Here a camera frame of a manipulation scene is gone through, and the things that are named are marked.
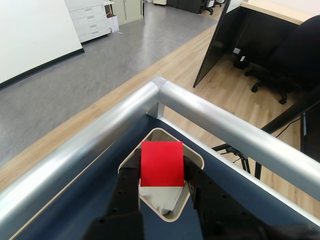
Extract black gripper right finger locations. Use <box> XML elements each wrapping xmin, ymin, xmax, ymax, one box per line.
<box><xmin>183</xmin><ymin>154</ymin><xmax>276</xmax><ymax>240</ymax></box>

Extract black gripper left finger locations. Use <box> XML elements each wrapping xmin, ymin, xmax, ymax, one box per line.
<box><xmin>82</xmin><ymin>147</ymin><xmax>146</xmax><ymax>240</ymax></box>

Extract red cube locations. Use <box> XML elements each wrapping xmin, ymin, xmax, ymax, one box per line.
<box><xmin>139</xmin><ymin>141</ymin><xmax>186</xmax><ymax>188</ymax></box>

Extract beige rounded box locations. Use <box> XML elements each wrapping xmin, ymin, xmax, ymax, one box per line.
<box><xmin>117</xmin><ymin>127</ymin><xmax>205</xmax><ymax>223</ymax></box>

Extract white cardboard box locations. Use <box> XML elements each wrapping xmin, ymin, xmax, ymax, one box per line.
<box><xmin>106</xmin><ymin>13</ymin><xmax>120</xmax><ymax>33</ymax></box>

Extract dark blue table mat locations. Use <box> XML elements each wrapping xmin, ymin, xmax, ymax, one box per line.
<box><xmin>14</xmin><ymin>116</ymin><xmax>320</xmax><ymax>240</ymax></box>

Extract black stand legs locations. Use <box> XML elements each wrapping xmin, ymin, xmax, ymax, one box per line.
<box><xmin>211</xmin><ymin>92</ymin><xmax>320</xmax><ymax>181</ymax></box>

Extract dark brown cabinet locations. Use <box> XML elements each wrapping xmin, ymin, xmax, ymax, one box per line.
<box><xmin>299</xmin><ymin>112</ymin><xmax>320</xmax><ymax>156</ymax></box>

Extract black bin under desk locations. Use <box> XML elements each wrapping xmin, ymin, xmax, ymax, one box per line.
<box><xmin>232</xmin><ymin>47</ymin><xmax>251</xmax><ymax>70</ymax></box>

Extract black desk with wooden top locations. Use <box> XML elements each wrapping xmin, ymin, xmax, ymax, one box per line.
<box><xmin>192</xmin><ymin>0</ymin><xmax>320</xmax><ymax>88</ymax></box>

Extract black office chair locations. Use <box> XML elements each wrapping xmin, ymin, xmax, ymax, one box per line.
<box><xmin>243</xmin><ymin>14</ymin><xmax>320</xmax><ymax>105</ymax></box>

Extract white drawer cabinet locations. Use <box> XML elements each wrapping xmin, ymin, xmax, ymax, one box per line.
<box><xmin>64</xmin><ymin>0</ymin><xmax>112</xmax><ymax>44</ymax></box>

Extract beige metal cabinet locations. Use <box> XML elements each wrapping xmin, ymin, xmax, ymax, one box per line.
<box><xmin>109</xmin><ymin>0</ymin><xmax>145</xmax><ymax>26</ymax></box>

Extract silver metal table frame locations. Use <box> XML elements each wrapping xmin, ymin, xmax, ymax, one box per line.
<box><xmin>0</xmin><ymin>76</ymin><xmax>320</xmax><ymax>240</ymax></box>

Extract black floor cable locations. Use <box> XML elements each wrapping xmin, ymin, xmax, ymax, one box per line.
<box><xmin>274</xmin><ymin>116</ymin><xmax>301</xmax><ymax>138</ymax></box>

